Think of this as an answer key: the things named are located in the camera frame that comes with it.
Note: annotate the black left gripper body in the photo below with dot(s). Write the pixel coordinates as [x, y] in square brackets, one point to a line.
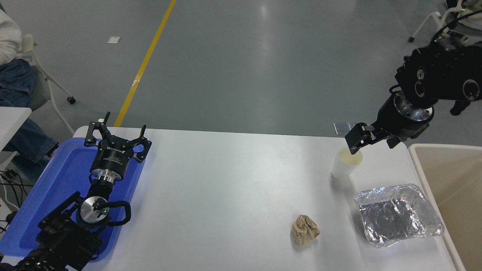
[111, 160]

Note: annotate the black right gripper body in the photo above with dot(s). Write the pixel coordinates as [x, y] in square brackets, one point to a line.
[395, 122]

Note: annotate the white paper cup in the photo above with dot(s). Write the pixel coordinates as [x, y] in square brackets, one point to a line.
[342, 170]

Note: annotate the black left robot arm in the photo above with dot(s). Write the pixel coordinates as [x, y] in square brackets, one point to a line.
[64, 241]

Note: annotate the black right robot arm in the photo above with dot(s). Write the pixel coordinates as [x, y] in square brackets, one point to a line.
[444, 75]

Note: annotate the clear floor plate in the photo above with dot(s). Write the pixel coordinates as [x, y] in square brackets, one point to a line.
[340, 129]

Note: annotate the blue plastic tray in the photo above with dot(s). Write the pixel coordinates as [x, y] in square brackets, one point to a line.
[56, 177]

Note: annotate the large pale bin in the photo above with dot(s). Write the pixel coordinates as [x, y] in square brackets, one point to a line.
[452, 188]

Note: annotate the silver foil tray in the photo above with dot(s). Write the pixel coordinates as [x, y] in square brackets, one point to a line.
[395, 218]

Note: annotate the yellow floor tape line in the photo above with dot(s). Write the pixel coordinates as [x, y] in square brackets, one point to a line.
[145, 64]

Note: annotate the small white side table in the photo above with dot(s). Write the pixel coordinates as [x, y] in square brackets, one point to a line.
[11, 120]

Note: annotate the crumpled tan paper ball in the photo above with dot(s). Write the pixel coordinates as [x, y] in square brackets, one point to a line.
[304, 230]

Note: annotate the white wheeled chair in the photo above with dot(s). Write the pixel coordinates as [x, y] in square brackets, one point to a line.
[436, 15]
[29, 42]

